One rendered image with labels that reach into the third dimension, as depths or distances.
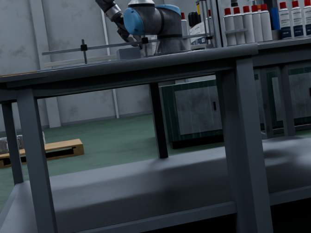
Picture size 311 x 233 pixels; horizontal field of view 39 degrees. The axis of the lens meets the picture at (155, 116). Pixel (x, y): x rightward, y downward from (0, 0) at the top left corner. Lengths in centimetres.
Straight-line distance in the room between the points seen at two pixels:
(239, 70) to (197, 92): 331
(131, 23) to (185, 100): 306
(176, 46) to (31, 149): 78
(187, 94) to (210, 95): 25
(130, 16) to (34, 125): 64
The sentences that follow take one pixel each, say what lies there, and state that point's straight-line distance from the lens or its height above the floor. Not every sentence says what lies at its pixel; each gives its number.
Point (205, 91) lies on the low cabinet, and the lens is 496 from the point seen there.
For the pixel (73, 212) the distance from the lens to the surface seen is 205.
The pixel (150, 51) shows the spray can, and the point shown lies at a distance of 230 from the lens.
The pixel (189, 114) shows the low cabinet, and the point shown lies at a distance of 494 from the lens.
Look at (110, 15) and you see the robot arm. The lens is 231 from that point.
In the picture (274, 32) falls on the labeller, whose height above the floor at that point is 93.
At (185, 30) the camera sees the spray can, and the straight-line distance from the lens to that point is 235.
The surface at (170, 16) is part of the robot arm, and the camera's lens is 200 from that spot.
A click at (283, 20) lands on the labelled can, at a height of 99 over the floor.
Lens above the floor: 72
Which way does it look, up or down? 4 degrees down
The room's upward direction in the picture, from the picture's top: 8 degrees counter-clockwise
